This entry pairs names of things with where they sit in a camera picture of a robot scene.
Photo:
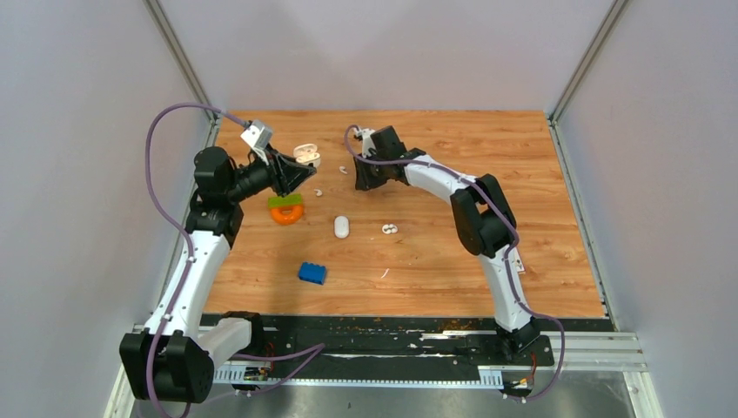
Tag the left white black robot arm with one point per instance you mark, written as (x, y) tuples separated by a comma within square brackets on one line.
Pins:
[(170, 360)]

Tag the white oval pill case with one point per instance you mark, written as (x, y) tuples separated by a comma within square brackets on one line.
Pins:
[(341, 227)]

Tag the white earbud charging case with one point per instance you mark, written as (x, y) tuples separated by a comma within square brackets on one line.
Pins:
[(307, 154)]

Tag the green toy block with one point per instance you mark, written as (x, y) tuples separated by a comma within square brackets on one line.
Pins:
[(286, 201)]

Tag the aluminium rail frame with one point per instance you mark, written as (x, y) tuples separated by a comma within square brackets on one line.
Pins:
[(584, 352)]

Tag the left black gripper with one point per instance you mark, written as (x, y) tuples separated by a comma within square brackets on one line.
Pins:
[(285, 174)]

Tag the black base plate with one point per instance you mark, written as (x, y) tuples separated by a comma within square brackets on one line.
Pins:
[(399, 348)]

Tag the white eartips cluster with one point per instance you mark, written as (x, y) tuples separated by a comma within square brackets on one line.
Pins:
[(389, 229)]

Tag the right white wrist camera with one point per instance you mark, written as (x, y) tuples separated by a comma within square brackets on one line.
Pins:
[(364, 136)]

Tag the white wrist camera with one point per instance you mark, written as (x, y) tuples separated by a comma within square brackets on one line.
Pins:
[(257, 135), (364, 136)]

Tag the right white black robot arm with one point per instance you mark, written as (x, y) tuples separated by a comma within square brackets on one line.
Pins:
[(483, 219)]

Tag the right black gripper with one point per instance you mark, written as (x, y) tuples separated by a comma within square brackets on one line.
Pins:
[(365, 179)]

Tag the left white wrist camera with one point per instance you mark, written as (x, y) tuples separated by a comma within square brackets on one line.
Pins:
[(257, 135)]

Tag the red card box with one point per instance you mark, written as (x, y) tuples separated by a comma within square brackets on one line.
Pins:
[(517, 261)]

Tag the blue toy brick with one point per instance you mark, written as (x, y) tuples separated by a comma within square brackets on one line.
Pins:
[(312, 273)]

